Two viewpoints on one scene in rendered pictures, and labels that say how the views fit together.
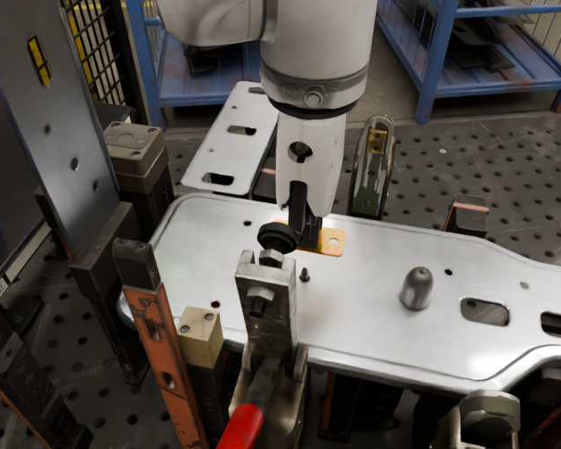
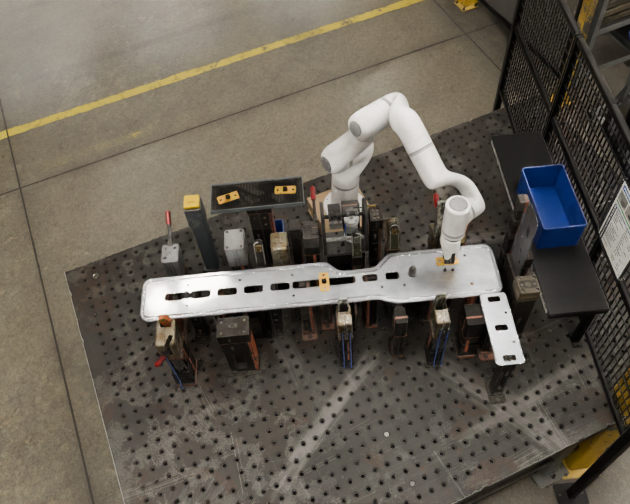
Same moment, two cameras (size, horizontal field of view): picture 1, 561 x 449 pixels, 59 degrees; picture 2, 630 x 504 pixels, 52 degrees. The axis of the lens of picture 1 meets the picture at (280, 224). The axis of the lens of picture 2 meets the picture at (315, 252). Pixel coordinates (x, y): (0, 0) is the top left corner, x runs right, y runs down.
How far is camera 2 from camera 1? 2.39 m
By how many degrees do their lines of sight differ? 78
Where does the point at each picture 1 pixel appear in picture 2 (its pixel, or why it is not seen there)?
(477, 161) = (388, 479)
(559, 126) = not seen: outside the picture
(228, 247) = (472, 273)
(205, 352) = not seen: hidden behind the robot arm
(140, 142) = (521, 283)
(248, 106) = (508, 344)
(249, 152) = (490, 315)
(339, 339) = (428, 256)
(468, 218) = (401, 311)
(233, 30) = not seen: hidden behind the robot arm
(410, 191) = (424, 435)
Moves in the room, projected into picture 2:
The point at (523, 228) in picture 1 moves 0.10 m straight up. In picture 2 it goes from (358, 425) to (358, 415)
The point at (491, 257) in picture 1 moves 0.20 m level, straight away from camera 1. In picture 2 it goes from (392, 294) to (381, 340)
